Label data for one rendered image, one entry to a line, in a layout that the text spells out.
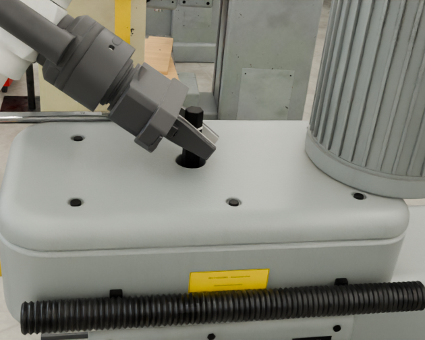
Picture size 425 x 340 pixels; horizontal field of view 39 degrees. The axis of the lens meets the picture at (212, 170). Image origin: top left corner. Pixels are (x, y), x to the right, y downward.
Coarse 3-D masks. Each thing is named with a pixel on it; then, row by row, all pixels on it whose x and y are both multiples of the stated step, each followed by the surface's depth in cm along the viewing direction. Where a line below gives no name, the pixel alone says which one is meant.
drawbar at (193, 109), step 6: (186, 108) 71; (192, 108) 71; (198, 108) 71; (186, 114) 70; (192, 114) 70; (198, 114) 70; (192, 120) 70; (198, 120) 70; (198, 126) 71; (186, 150) 72; (186, 156) 73; (192, 156) 73; (186, 162) 73; (192, 162) 73; (198, 162) 74; (192, 168) 73
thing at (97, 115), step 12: (0, 120) 78; (12, 120) 78; (24, 120) 78; (36, 120) 79; (48, 120) 79; (60, 120) 80; (72, 120) 80; (84, 120) 80; (96, 120) 81; (108, 120) 81
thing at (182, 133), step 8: (176, 120) 69; (184, 120) 70; (176, 128) 69; (184, 128) 70; (192, 128) 70; (168, 136) 71; (176, 136) 70; (184, 136) 70; (192, 136) 70; (200, 136) 70; (184, 144) 71; (192, 144) 71; (200, 144) 71; (208, 144) 71; (192, 152) 71; (200, 152) 71; (208, 152) 71
